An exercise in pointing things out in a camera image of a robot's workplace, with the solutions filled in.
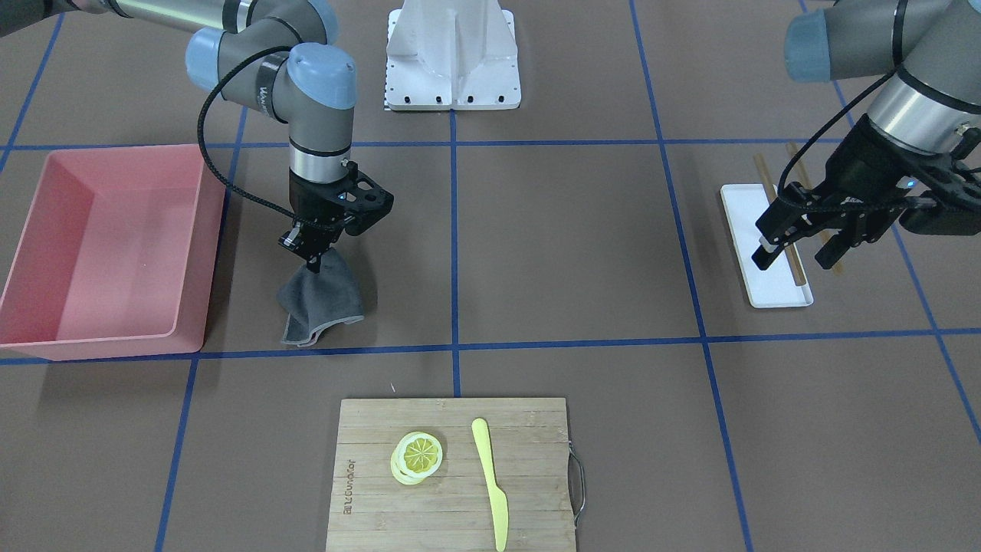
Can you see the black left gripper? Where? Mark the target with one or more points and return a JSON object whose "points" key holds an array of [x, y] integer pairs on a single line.
{"points": [[864, 157]]}

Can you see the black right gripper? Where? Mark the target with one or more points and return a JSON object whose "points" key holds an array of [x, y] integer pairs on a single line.
{"points": [[307, 200]]}

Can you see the grey wiping cloth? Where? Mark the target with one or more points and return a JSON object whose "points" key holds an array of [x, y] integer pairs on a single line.
{"points": [[316, 302]]}

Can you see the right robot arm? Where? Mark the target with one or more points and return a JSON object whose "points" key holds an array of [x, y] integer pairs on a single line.
{"points": [[278, 58]]}

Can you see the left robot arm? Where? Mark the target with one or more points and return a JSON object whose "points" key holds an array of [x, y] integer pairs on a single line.
{"points": [[924, 56]]}

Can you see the wooden chopstick pair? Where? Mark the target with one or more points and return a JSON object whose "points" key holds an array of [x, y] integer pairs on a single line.
{"points": [[788, 217]]}

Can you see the pink plastic bin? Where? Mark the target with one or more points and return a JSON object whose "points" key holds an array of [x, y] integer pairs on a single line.
{"points": [[117, 255]]}

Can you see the yellow lemon slice toy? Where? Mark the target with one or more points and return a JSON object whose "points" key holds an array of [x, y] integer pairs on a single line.
{"points": [[417, 456]]}

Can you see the bamboo cutting board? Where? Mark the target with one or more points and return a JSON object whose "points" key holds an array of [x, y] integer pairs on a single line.
{"points": [[449, 511]]}

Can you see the yellow plastic knife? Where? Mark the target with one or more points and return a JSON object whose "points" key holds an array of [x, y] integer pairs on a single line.
{"points": [[499, 507]]}

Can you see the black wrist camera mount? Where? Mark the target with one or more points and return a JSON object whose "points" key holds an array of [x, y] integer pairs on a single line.
{"points": [[365, 200]]}

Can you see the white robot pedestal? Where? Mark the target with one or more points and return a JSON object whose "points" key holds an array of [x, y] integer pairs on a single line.
{"points": [[451, 55]]}

